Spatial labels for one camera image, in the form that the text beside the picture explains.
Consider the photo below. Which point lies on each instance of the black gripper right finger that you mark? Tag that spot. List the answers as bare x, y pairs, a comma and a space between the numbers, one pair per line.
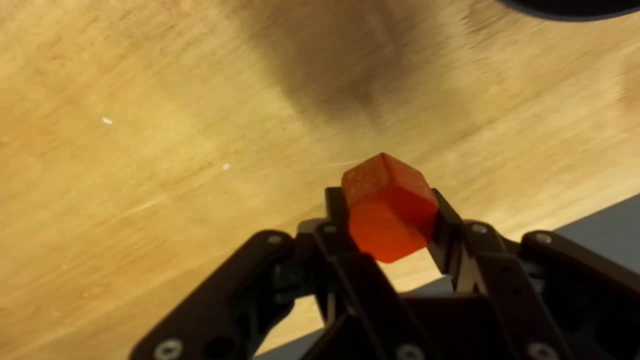
547, 292

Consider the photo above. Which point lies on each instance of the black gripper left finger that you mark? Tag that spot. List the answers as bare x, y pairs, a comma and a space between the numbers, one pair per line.
293, 287

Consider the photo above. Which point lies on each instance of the orange hexagonal toy block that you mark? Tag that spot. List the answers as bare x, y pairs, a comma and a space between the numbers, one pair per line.
390, 212

